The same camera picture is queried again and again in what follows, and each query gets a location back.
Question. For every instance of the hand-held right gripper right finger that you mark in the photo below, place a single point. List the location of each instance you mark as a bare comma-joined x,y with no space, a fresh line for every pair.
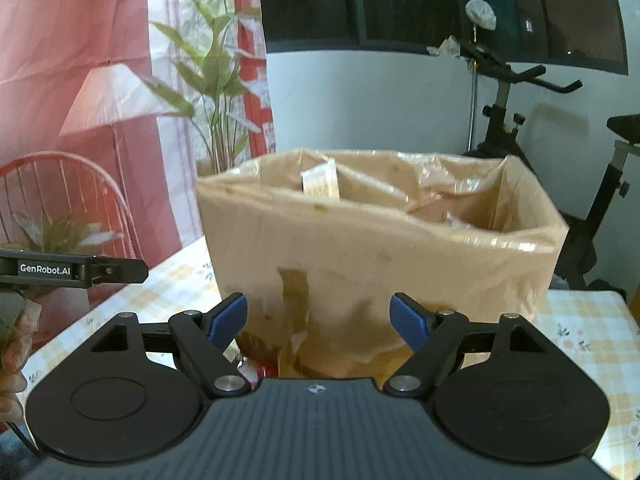
407,317

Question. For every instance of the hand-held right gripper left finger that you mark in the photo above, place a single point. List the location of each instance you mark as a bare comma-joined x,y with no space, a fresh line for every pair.
227,317

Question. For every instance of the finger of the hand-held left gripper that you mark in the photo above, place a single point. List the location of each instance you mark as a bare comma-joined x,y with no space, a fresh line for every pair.
120,271

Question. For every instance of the cardboard box with plastic liner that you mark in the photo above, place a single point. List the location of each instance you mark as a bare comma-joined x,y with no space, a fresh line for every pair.
375,250

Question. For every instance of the pale yellow snack packet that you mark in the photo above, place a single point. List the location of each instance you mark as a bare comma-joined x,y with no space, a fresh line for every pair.
322,180

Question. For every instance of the person's left hand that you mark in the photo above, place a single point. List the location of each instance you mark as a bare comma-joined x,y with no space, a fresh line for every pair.
15,360

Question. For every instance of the red snack packet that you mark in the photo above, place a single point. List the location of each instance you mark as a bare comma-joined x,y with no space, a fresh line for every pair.
265,367

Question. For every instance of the checked floral tablecloth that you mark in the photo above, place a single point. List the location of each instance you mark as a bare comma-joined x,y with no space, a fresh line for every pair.
575,325

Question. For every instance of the pink printed backdrop cloth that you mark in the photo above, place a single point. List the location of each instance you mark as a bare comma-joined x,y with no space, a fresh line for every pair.
50,60

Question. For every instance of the black exercise bike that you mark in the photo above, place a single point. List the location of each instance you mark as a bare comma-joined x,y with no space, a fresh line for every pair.
500,125

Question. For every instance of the thin metal pole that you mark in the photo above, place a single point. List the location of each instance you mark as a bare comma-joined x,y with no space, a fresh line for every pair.
473,105

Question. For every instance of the crumpled white tissue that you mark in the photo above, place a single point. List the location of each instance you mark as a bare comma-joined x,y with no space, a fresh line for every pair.
444,46

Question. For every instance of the crumpled clear plastic bag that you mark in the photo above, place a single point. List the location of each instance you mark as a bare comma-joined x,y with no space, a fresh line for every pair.
481,14

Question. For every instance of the dark sliding window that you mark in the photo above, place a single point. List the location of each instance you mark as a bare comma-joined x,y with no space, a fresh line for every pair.
400,0

